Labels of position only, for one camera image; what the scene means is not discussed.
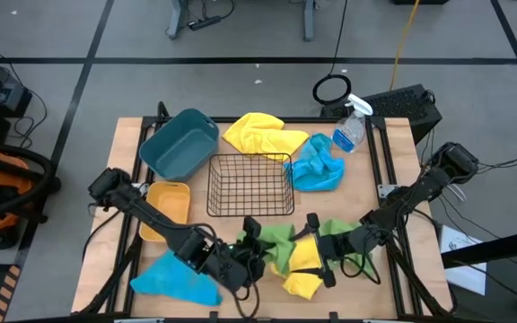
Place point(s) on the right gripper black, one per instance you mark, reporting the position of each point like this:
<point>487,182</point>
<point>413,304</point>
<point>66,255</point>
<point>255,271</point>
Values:
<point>348,246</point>

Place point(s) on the orange shop vacuum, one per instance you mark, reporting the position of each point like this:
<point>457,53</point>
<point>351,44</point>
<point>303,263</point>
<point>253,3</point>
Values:
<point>5,177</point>

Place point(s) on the white paper sheet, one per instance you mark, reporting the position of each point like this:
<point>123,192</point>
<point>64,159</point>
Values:
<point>460,251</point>

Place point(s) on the silver aluminium extrusion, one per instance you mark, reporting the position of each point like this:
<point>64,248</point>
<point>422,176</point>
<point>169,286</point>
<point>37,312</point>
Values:
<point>139,320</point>
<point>388,321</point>

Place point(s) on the yellow plastic basket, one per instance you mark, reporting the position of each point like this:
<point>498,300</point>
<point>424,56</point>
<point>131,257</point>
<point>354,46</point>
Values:
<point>171,202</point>

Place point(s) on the black metal table frame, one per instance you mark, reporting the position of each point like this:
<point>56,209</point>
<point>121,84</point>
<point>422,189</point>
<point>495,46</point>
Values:
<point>317,119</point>

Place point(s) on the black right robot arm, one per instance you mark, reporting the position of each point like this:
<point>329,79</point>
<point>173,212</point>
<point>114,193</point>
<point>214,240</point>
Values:
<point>411,197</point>

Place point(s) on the teal plastic basket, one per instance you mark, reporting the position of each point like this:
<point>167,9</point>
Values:
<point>182,148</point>

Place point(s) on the black computer case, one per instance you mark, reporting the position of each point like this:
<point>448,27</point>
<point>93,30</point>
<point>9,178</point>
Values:
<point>402,107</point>

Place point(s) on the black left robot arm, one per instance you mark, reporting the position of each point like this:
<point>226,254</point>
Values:
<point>151,215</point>

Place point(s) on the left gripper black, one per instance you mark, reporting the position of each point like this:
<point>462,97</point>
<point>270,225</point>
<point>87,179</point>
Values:
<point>233,262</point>

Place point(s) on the grey desk leg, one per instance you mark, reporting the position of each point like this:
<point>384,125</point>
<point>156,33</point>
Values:
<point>309,20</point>
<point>175,18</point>

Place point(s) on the clear spray bottle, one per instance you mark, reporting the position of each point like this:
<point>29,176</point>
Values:
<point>350,132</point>

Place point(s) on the blue microfiber towel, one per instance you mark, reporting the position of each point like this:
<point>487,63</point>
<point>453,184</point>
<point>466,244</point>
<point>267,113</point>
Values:
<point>173,280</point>
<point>317,170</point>

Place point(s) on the grey metal mounting plate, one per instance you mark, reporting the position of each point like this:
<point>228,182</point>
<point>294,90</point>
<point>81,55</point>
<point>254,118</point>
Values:
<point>385,189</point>
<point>143,188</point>

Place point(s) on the yellow microfiber towel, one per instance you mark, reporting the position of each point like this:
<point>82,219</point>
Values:
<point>303,258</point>
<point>258,134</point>

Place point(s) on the black power strip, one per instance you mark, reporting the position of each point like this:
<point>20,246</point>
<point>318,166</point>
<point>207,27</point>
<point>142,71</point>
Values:
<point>204,23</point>

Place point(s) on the black beam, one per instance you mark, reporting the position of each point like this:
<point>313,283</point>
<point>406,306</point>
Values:
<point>501,244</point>

